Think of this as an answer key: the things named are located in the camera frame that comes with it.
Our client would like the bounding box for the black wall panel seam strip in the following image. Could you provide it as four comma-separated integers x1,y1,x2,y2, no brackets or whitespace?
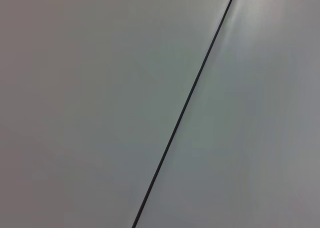
131,0,239,228

